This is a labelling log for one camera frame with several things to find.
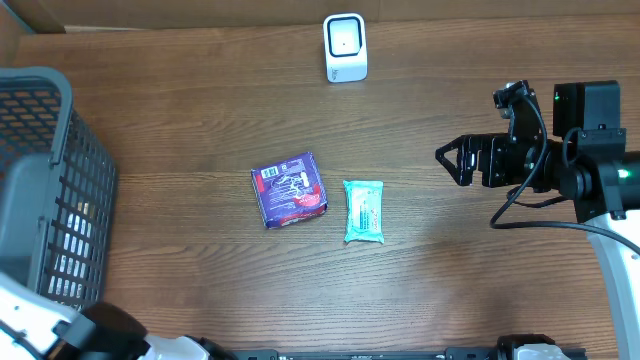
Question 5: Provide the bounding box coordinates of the white barcode scanner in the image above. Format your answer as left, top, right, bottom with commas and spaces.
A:
323, 13, 368, 83

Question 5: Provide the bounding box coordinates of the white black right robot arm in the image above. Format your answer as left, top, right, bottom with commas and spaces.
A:
435, 80, 639, 359

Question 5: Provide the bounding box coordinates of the dark grey plastic basket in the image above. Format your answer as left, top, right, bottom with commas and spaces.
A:
1, 67, 118, 310

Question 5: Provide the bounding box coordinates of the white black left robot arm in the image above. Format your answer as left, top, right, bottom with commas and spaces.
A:
1, 274, 236, 360

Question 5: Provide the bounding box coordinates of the teal wet wipes pack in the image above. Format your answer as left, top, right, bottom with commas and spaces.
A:
343, 180, 384, 243

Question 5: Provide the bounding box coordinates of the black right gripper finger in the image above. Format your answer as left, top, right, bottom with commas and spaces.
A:
435, 152, 473, 186
435, 135, 471, 158

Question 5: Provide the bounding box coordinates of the purple sanitary pad pack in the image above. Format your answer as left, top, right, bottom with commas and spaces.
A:
251, 152, 328, 229

